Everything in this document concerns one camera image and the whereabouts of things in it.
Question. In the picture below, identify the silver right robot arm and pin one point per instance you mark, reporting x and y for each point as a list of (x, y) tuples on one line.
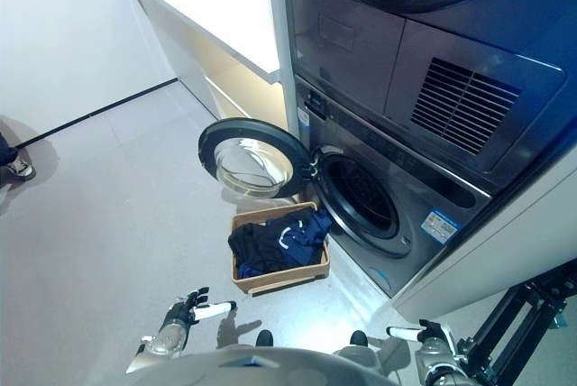
[(444, 363)]

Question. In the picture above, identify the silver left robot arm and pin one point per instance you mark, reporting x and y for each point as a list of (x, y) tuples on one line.
[(167, 341)]

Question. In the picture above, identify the white counter cabinet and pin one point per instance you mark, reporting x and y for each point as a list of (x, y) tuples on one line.
[(216, 11)]

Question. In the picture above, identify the silver robot torso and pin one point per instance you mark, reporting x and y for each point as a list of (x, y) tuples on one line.
[(261, 368)]

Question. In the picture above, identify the white vertical pillar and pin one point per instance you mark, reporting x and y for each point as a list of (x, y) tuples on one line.
[(281, 21)]

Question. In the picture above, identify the wicker laundry basket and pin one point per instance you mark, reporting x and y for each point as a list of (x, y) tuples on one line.
[(279, 277)]

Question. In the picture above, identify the silver right robot leg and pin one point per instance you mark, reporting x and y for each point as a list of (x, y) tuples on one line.
[(358, 341)]

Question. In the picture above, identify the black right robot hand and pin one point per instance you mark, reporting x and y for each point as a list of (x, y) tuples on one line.
[(435, 334)]

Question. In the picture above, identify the black metal stand frame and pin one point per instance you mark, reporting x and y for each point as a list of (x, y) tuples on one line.
[(500, 332)]

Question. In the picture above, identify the navy garment with white print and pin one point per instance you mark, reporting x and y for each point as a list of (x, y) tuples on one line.
[(306, 232)]

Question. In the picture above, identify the person's sneaker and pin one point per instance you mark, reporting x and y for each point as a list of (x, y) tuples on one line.
[(22, 169)]

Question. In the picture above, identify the white cabinet side panel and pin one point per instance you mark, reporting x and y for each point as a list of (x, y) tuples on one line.
[(496, 260)]

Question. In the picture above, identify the bright blue garment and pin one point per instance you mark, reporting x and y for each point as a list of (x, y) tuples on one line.
[(247, 271)]

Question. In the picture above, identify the grey washing machine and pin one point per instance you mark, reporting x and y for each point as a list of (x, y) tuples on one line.
[(396, 178)]

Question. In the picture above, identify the grey dryer with vent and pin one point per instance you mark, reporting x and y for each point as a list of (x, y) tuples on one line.
[(360, 21)]

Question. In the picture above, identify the round washing machine door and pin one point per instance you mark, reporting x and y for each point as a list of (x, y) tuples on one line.
[(212, 133)]

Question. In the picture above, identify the person's dark trouser leg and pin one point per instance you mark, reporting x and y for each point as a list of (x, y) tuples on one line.
[(6, 149)]

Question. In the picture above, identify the black garment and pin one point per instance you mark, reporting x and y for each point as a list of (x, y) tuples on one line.
[(254, 244)]

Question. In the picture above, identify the blue energy label sticker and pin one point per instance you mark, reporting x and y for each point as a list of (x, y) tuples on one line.
[(442, 223)]

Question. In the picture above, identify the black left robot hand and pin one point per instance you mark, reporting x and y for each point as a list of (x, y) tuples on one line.
[(185, 309)]

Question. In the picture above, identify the small white label sticker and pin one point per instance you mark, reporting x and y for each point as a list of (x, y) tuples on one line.
[(304, 117)]

